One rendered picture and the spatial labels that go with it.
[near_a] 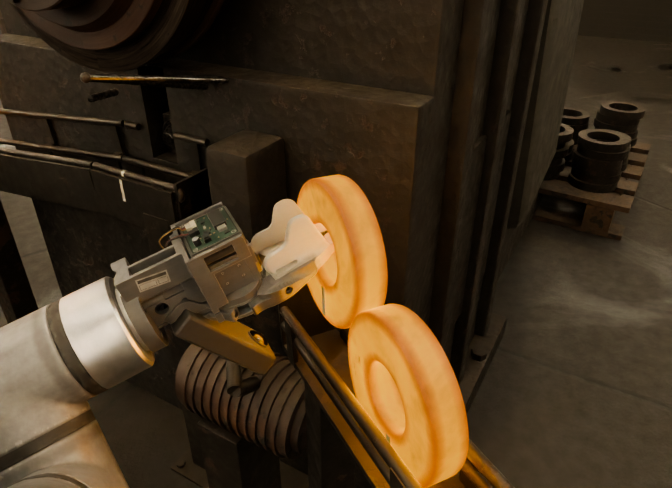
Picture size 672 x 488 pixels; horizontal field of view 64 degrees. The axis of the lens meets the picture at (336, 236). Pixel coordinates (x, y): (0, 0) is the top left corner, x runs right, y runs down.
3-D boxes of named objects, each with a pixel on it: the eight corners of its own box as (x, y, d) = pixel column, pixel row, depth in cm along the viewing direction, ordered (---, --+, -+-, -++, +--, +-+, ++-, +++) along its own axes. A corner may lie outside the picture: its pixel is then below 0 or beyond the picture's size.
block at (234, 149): (258, 253, 98) (247, 124, 85) (295, 266, 94) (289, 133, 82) (219, 283, 89) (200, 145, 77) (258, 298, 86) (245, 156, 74)
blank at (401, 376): (369, 280, 53) (338, 288, 52) (467, 342, 39) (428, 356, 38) (382, 416, 57) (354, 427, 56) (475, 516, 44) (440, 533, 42)
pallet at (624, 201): (352, 175, 265) (354, 84, 243) (421, 128, 325) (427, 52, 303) (620, 241, 211) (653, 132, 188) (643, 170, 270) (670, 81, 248)
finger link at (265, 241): (333, 186, 51) (244, 229, 49) (348, 234, 55) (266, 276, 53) (320, 174, 54) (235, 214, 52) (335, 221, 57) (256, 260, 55)
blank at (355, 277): (319, 156, 59) (290, 160, 58) (392, 202, 46) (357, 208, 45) (323, 280, 66) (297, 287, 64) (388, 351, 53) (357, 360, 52)
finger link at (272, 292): (320, 267, 49) (232, 313, 48) (324, 279, 50) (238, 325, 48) (300, 243, 53) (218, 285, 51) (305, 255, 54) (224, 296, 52)
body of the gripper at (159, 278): (251, 233, 45) (113, 301, 43) (283, 304, 50) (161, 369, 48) (227, 196, 51) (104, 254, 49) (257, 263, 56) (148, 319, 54)
